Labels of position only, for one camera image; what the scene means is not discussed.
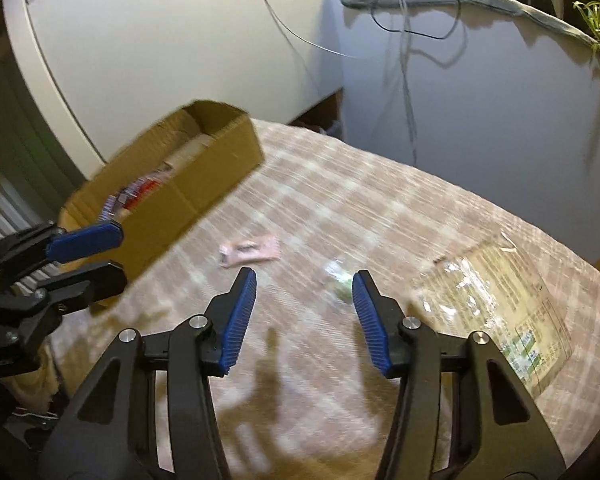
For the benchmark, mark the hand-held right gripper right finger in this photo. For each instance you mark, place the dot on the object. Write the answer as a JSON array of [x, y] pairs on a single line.
[[372, 320]]

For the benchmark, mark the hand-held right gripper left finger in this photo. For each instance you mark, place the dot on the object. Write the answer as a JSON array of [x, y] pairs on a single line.
[[237, 320]]

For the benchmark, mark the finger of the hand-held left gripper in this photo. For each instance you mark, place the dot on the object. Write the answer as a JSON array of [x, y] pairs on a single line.
[[87, 240], [90, 280]]

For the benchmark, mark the small green candy packet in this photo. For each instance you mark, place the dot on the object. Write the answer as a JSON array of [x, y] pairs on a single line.
[[341, 282]]

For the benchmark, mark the clear bag of red snack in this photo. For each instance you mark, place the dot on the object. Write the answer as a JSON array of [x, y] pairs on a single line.
[[130, 200]]

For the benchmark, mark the bagged bread loaf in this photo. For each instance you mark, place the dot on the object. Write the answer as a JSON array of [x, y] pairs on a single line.
[[495, 300]]

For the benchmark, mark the cardboard box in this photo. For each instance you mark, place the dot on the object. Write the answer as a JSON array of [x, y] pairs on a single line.
[[205, 180]]

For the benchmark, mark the pink snack packet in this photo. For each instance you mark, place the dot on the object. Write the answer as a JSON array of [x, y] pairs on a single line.
[[252, 250]]

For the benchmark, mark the white ribbed radiator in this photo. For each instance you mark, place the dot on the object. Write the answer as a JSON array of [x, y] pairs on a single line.
[[5, 210]]

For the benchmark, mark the pink checked tablecloth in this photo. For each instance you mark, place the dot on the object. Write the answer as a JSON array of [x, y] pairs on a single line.
[[330, 200]]

